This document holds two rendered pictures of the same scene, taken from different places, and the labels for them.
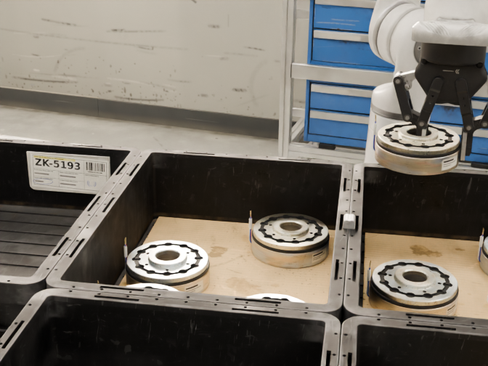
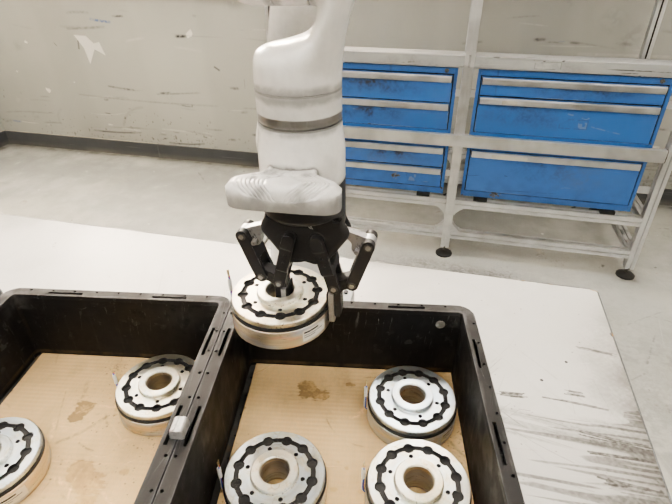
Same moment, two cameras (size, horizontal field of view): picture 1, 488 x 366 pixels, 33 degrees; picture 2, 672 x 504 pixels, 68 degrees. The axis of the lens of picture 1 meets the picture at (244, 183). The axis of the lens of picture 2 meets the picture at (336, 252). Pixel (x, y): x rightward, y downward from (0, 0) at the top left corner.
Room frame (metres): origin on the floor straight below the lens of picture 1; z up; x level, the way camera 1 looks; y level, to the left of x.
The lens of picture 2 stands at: (0.54, -0.24, 1.31)
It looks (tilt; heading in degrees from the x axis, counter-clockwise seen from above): 32 degrees down; 356
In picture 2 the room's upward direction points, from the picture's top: straight up
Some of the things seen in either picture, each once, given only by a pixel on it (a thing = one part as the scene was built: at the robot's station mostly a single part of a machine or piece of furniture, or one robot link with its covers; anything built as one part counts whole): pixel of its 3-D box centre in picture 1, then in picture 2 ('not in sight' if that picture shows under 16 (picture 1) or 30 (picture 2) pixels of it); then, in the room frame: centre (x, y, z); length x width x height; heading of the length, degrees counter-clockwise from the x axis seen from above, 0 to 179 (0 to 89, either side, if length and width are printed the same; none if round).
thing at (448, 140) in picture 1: (418, 137); (280, 294); (0.96, -0.22, 1.00); 0.10 x 0.10 x 0.01
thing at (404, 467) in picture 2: not in sight; (418, 480); (0.83, -0.35, 0.86); 0.05 x 0.05 x 0.01
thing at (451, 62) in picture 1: (452, 64); (305, 215); (0.95, -0.25, 1.10); 0.08 x 0.08 x 0.09
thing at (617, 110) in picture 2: not in sight; (557, 143); (2.46, -1.32, 0.60); 0.72 x 0.03 x 0.56; 72
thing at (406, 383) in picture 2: not in sight; (412, 395); (0.94, -0.36, 0.86); 0.05 x 0.05 x 0.01
